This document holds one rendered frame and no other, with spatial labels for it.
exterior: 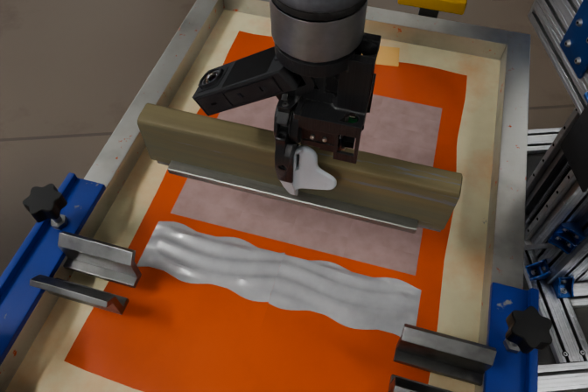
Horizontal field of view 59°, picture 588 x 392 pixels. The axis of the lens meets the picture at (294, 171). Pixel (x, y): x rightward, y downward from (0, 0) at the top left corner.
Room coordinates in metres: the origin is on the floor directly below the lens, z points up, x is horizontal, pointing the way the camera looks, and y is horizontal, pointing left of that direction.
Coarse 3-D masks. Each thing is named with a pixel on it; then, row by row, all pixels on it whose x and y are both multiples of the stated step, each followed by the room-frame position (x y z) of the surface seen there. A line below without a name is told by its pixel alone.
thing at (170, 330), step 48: (240, 48) 0.71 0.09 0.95; (192, 192) 0.40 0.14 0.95; (240, 192) 0.40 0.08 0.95; (144, 240) 0.33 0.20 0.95; (288, 240) 0.33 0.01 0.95; (144, 288) 0.26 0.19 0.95; (192, 288) 0.26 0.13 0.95; (96, 336) 0.20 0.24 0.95; (144, 336) 0.20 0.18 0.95; (192, 336) 0.20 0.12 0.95; (240, 336) 0.20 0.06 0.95; (144, 384) 0.15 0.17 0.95; (192, 384) 0.15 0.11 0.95; (240, 384) 0.15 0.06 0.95
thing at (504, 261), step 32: (224, 0) 0.82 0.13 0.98; (256, 0) 0.80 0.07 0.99; (192, 32) 0.71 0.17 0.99; (384, 32) 0.73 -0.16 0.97; (416, 32) 0.72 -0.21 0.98; (448, 32) 0.71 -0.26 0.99; (480, 32) 0.71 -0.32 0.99; (512, 32) 0.71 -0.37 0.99; (160, 64) 0.63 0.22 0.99; (512, 64) 0.63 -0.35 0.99; (160, 96) 0.56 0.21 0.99; (512, 96) 0.56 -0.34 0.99; (128, 128) 0.50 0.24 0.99; (512, 128) 0.50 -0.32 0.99; (96, 160) 0.44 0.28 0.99; (128, 160) 0.44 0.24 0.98; (512, 160) 0.44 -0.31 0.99; (512, 192) 0.38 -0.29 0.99; (96, 224) 0.35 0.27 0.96; (512, 224) 0.33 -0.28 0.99; (512, 256) 0.29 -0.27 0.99; (32, 320) 0.21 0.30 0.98; (480, 320) 0.22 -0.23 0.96; (0, 384) 0.14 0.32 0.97
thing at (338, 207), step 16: (192, 176) 0.35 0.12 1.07; (208, 176) 0.35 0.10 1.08; (224, 176) 0.35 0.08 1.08; (256, 192) 0.33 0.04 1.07; (272, 192) 0.33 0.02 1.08; (288, 192) 0.33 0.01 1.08; (304, 192) 0.33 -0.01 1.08; (320, 208) 0.31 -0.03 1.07; (336, 208) 0.30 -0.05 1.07; (352, 208) 0.30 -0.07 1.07; (368, 208) 0.30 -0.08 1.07; (384, 224) 0.29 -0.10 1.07; (400, 224) 0.28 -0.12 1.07; (416, 224) 0.28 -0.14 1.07
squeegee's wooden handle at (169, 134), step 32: (160, 128) 0.37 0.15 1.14; (192, 128) 0.37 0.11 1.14; (224, 128) 0.37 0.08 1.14; (256, 128) 0.37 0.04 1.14; (160, 160) 0.38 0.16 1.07; (192, 160) 0.36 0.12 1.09; (224, 160) 0.35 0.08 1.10; (256, 160) 0.34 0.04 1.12; (320, 160) 0.32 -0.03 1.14; (384, 160) 0.32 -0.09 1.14; (320, 192) 0.32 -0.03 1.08; (352, 192) 0.31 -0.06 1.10; (384, 192) 0.30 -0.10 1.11; (416, 192) 0.29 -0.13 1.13; (448, 192) 0.29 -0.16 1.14
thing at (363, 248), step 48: (384, 96) 0.59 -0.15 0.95; (432, 96) 0.59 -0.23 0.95; (384, 144) 0.49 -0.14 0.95; (432, 144) 0.49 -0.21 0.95; (336, 240) 0.33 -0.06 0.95; (384, 240) 0.33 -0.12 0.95; (432, 240) 0.33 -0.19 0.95; (432, 288) 0.26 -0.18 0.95; (288, 336) 0.20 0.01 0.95; (336, 336) 0.20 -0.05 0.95; (384, 336) 0.20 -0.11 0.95; (288, 384) 0.15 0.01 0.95; (336, 384) 0.15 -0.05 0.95; (384, 384) 0.15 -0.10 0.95
